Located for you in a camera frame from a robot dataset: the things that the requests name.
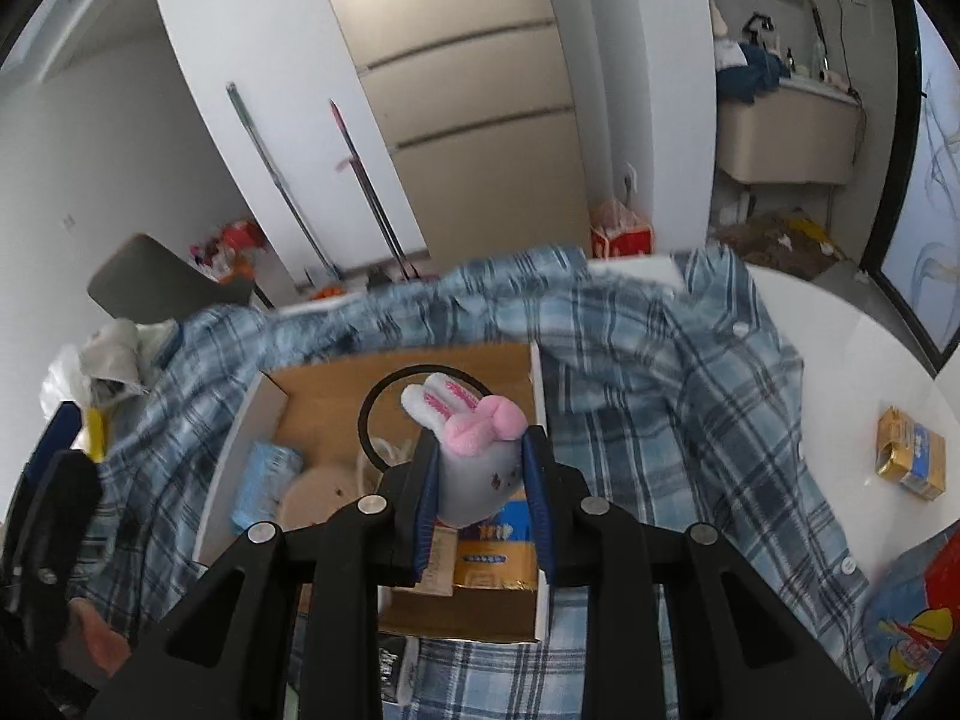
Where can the blue plaid shirt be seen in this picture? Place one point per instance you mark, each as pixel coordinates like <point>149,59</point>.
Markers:
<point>675,405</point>

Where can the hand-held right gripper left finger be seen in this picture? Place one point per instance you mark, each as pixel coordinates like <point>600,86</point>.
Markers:
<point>424,517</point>

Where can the small gold packet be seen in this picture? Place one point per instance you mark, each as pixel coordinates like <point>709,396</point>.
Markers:
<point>911,457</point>

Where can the white plastic bag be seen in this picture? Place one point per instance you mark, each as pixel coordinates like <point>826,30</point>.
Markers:
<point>105,356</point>

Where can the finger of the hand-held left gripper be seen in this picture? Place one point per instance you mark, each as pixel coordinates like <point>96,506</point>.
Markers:
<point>56,431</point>
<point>60,525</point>

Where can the black packet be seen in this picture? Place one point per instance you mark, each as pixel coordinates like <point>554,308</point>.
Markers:
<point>396,667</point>

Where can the light blue tissue packet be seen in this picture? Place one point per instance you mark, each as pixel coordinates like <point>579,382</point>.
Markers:
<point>264,484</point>

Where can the dark blue towel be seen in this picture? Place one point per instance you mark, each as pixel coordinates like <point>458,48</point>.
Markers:
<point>750,75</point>

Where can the shallow cardboard box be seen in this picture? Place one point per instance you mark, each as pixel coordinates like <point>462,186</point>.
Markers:
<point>322,405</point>

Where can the wall power outlet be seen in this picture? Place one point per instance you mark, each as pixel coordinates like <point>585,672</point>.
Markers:
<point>629,184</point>

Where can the person's left hand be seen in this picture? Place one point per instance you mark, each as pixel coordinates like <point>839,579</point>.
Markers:
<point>97,645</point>

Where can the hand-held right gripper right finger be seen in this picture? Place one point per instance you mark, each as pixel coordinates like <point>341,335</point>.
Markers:
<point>538,510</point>

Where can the yellow blue tissue packet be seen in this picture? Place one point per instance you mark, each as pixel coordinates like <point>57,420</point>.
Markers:
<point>499,555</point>

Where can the frosted glass door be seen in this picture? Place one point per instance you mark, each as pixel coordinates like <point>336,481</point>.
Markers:
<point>930,187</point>

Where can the dark chair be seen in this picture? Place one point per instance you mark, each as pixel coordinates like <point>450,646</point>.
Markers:
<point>157,277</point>

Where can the red clutter pile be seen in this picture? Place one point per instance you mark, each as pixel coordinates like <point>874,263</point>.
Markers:
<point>229,247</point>

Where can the beige vanity cabinet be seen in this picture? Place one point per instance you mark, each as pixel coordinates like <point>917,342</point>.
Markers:
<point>787,139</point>

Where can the gold refrigerator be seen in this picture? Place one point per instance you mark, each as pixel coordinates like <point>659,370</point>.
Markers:
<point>465,90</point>

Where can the floor litter pile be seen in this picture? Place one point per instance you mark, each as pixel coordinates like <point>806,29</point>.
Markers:
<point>780,238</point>

